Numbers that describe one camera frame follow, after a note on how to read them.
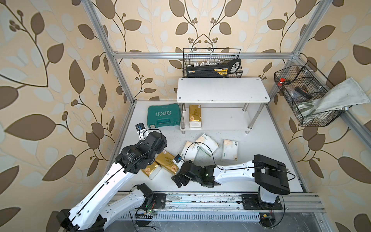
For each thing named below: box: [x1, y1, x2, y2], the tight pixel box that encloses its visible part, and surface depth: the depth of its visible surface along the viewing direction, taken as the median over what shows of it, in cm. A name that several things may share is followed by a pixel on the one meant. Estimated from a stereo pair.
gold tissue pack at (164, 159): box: [155, 149, 179, 176], surface depth 84 cm
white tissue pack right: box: [221, 138, 239, 162], surface depth 89 cm
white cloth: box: [297, 76, 371, 116], surface depth 62 cm
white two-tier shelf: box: [176, 77, 271, 134], surface depth 86 cm
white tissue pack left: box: [180, 140, 200, 162], surface depth 90 cm
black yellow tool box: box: [185, 58, 243, 78], surface depth 84 cm
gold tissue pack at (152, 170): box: [141, 161, 162, 181], surface depth 80 cm
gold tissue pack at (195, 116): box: [188, 104, 202, 128], surface depth 96 cm
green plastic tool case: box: [146, 103, 181, 129], surface depth 107 cm
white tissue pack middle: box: [195, 132, 220, 154], surface depth 93 cm
